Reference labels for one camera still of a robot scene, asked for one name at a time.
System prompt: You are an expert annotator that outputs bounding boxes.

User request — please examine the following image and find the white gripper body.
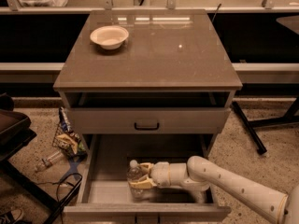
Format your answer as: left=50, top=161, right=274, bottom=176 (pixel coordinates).
left=150, top=161, right=170, bottom=188

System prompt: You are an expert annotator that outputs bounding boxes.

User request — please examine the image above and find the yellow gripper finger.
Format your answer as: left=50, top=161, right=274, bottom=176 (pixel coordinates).
left=129, top=176, right=156, bottom=189
left=138, top=162, right=154, bottom=175

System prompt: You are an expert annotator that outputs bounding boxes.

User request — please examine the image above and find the clear plastic water bottle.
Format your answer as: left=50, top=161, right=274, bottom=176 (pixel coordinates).
left=127, top=160, right=146, bottom=200

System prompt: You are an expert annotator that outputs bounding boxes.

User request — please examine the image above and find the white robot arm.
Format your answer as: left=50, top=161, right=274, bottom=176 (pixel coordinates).
left=127, top=156, right=299, bottom=224

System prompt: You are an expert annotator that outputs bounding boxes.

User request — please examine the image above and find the open lower grey drawer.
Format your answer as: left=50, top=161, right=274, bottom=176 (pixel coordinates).
left=64, top=134, right=231, bottom=224

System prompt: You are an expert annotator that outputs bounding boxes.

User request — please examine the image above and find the grey wooden drawer cabinet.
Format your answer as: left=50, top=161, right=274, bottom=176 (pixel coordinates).
left=54, top=9, right=242, bottom=156

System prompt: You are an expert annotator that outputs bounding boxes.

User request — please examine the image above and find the empty plastic bottle on floor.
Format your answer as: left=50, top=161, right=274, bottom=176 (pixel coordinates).
left=35, top=150, right=64, bottom=173

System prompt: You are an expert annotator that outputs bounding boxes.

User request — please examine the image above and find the sneaker shoe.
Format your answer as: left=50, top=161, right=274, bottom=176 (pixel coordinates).
left=0, top=209, right=24, bottom=224

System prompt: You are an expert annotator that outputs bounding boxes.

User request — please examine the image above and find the white paper bowl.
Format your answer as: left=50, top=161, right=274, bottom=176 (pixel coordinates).
left=90, top=25, right=129, bottom=50

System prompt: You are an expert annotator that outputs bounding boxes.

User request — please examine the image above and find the black chair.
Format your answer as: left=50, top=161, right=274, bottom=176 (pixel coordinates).
left=0, top=93, right=82, bottom=224

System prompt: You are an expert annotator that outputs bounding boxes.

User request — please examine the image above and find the black metal stand leg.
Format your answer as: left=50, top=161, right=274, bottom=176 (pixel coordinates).
left=232, top=97, right=299, bottom=155

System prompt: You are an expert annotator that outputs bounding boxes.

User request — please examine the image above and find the black cable on floor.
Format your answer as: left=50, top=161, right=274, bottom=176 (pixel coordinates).
left=34, top=172, right=83, bottom=224

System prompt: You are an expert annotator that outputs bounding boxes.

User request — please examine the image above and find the closed grey drawer black handle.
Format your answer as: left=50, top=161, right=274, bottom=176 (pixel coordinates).
left=66, top=108, right=231, bottom=134

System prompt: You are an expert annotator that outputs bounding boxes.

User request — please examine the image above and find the wire basket with snack bags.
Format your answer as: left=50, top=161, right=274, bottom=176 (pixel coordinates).
left=54, top=107, right=87, bottom=158

